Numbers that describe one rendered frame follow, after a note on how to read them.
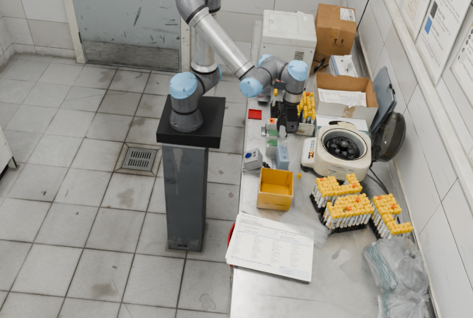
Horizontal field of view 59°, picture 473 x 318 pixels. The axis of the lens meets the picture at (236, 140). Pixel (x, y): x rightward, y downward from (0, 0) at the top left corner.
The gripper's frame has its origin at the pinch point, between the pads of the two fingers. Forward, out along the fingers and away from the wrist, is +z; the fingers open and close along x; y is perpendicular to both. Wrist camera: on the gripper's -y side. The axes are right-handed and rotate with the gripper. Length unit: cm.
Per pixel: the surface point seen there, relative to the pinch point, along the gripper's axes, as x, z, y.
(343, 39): -47, 3, 89
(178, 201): 46, 56, 9
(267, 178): 7.0, 10.9, -12.7
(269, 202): 7.4, 10.9, -25.4
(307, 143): -13.7, 11.0, 9.1
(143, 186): 72, 103, 58
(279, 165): 1.8, 8.1, -8.0
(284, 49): -6, -8, 57
